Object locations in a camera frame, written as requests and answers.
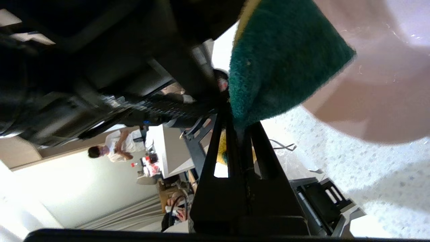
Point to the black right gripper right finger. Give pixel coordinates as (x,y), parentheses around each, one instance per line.
(272,201)

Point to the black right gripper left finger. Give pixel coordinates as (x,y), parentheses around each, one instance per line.
(218,201)

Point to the green yellow sponge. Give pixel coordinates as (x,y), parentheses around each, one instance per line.
(285,60)

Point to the pink plastic bowl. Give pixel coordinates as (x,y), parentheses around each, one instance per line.
(379,84)

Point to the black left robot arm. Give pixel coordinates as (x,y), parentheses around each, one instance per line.
(84,50)

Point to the dark haired seated person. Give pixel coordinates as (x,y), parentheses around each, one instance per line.
(176,211)

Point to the person in white shirt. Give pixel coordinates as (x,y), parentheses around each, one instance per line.
(117,148)

